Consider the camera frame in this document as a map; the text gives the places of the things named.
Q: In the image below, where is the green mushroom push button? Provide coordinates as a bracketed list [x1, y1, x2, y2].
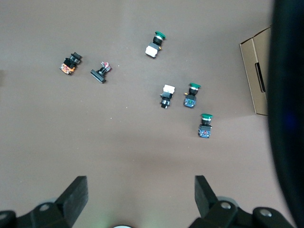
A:
[144, 31, 166, 59]
[182, 82, 202, 109]
[197, 113, 214, 139]

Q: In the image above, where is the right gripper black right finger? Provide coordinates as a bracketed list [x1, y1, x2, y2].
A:
[187, 175, 296, 228]

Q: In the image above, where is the brown cardboard box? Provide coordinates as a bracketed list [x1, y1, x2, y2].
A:
[239, 27, 271, 116]

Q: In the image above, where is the black round button orange block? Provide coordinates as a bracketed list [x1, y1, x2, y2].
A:
[59, 52, 83, 76]

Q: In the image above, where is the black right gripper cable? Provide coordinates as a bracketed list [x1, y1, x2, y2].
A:
[267, 0, 304, 228]

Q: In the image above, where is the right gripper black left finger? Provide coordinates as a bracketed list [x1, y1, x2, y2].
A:
[0, 175, 89, 228]

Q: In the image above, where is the black square push button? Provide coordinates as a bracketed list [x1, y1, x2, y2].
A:
[90, 61, 112, 84]

